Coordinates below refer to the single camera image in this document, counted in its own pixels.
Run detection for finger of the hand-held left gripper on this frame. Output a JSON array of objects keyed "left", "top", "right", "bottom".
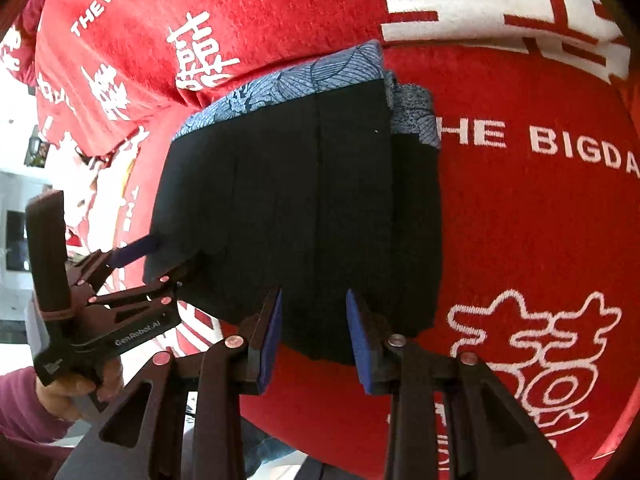
[
  {"left": 67, "top": 232, "right": 163, "bottom": 293},
  {"left": 87, "top": 252, "right": 206, "bottom": 311}
]

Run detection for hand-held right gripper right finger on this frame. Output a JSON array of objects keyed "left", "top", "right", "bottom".
[{"left": 345, "top": 288, "right": 576, "bottom": 480}]

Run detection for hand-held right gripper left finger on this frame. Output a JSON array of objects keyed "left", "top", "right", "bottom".
[{"left": 55, "top": 286, "right": 283, "bottom": 480}]

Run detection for black pants with blue-grey waistband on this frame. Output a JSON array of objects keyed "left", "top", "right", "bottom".
[{"left": 142, "top": 39, "right": 443, "bottom": 367}]

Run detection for person's left forearm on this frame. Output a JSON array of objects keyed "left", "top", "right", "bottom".
[{"left": 0, "top": 366, "right": 76, "bottom": 446}]

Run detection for person's left hand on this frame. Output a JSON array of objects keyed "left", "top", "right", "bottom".
[{"left": 35, "top": 357, "right": 125, "bottom": 423}]

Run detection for person's leg in jeans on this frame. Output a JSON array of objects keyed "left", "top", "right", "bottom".
[{"left": 240, "top": 417, "right": 298, "bottom": 466}]

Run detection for red printed blanket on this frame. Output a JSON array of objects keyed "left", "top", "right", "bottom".
[{"left": 0, "top": 0, "right": 640, "bottom": 480}]

